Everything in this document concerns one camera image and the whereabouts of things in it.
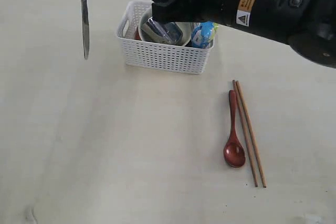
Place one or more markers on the shiny steel cup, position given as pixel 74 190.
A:
pixel 164 33

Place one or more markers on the white perforated plastic basket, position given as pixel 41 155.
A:
pixel 140 53

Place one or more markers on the blue snack packet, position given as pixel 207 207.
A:
pixel 203 34

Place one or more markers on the brown wooden chopstick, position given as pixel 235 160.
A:
pixel 251 131
pixel 244 127

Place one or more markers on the dark red wooden spoon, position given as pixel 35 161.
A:
pixel 233 151

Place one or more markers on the cream ceramic bowl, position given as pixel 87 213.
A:
pixel 186 28

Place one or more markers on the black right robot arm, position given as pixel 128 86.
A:
pixel 307 26

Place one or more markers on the steel table knife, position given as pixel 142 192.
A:
pixel 85 29

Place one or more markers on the small dark red dish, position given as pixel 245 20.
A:
pixel 137 35

